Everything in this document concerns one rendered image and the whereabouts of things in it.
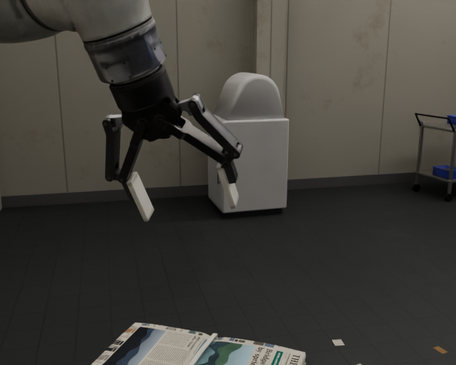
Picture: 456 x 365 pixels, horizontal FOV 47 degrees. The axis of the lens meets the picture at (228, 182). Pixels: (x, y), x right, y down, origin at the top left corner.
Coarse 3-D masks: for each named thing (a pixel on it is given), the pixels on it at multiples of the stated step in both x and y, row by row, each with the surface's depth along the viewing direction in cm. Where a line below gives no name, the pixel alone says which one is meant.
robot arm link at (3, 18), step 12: (0, 0) 61; (12, 0) 62; (0, 12) 62; (12, 12) 62; (24, 12) 62; (0, 24) 63; (12, 24) 63; (24, 24) 64; (36, 24) 64; (0, 36) 66; (12, 36) 66; (24, 36) 67; (36, 36) 67; (48, 36) 68
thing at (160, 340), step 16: (128, 336) 107; (144, 336) 107; (160, 336) 107; (176, 336) 107; (192, 336) 107; (112, 352) 101; (128, 352) 101; (144, 352) 101; (160, 352) 101; (176, 352) 101
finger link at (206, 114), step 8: (200, 96) 67; (192, 104) 66; (192, 112) 66; (200, 112) 66; (208, 112) 68; (200, 120) 67; (208, 120) 67; (216, 120) 68; (208, 128) 67; (216, 128) 67; (224, 128) 69; (216, 136) 67; (224, 136) 68; (232, 136) 69; (224, 144) 68; (232, 144) 68; (240, 144) 70; (232, 152) 68
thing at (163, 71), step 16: (144, 80) 63; (160, 80) 64; (128, 96) 64; (144, 96) 64; (160, 96) 65; (128, 112) 68; (144, 112) 68; (160, 112) 67; (176, 112) 67; (160, 128) 68
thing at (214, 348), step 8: (200, 336) 107; (208, 336) 107; (200, 344) 104; (216, 344) 104; (192, 352) 101; (208, 352) 101; (216, 352) 101; (184, 360) 99; (200, 360) 99; (208, 360) 99
